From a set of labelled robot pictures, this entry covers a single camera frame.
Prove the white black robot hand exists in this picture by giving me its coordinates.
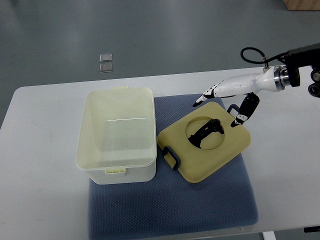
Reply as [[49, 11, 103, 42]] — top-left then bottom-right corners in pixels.
[[192, 66, 286, 128]]

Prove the yellow box lid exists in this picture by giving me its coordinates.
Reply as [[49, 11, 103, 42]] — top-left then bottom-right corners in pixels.
[[157, 101, 251, 184]]

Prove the white storage box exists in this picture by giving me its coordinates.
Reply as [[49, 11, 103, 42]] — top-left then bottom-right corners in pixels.
[[75, 87, 157, 185]]

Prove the wooden crate corner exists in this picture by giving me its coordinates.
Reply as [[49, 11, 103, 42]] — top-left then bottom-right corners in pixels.
[[283, 0, 320, 11]]

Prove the blue textured mat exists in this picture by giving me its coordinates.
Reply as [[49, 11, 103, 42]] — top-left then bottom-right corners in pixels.
[[87, 93, 259, 240]]

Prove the upper metal floor plate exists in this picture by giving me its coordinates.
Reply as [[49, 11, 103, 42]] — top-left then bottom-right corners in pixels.
[[99, 53, 113, 63]]

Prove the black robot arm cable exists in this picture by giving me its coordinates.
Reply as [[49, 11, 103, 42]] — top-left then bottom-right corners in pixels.
[[240, 47, 288, 66]]

